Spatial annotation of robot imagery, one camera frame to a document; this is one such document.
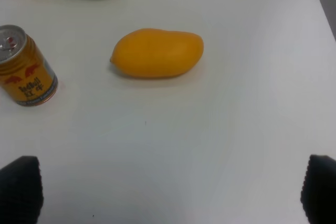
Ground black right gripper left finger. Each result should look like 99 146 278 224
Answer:
1 156 43 223

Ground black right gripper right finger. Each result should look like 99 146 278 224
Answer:
300 155 335 224

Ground gold Red Bull can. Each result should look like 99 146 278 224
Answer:
1 25 58 106

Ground yellow mango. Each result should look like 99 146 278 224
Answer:
110 28 204 79

